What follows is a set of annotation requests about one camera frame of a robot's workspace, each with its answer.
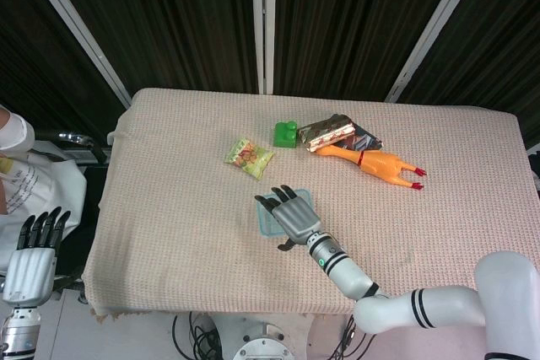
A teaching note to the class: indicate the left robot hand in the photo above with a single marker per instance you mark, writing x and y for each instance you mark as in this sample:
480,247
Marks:
29,271

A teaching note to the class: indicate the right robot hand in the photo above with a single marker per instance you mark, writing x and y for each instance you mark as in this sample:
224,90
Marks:
295,216

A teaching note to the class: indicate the blue translucent plastic lid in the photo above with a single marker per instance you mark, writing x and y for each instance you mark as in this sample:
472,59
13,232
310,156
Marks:
266,227

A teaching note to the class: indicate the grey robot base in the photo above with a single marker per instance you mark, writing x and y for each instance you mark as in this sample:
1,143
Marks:
261,334

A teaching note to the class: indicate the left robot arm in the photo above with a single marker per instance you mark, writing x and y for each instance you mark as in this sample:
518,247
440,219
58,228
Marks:
19,330

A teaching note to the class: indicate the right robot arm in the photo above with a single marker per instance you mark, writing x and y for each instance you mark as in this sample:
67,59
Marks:
350,275

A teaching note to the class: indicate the clear plastic container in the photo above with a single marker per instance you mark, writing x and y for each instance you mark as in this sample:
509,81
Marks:
270,221

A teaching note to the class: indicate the green snack bag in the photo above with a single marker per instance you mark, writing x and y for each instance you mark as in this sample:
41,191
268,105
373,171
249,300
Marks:
249,157

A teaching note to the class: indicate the green toy block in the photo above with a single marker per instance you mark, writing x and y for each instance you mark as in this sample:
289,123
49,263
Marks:
284,136

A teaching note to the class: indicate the silver snack bar wrapper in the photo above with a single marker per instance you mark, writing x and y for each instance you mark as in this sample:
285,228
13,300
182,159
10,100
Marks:
325,134

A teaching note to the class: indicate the white plastic bag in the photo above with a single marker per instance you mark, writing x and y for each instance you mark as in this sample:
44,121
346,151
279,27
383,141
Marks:
29,183

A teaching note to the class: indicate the orange rubber chicken toy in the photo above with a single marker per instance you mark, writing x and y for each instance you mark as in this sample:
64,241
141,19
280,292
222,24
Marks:
375,164

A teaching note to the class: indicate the dark snack packet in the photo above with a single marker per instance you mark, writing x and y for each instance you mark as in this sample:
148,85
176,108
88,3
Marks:
369,141

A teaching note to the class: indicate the beige waffle tablecloth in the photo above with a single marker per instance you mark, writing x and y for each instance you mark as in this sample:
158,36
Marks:
177,216

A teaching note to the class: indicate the black curtain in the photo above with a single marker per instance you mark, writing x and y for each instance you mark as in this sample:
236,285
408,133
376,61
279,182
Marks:
177,18

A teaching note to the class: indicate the grey metal rail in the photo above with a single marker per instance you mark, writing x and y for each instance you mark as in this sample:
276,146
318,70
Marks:
434,27
262,18
80,35

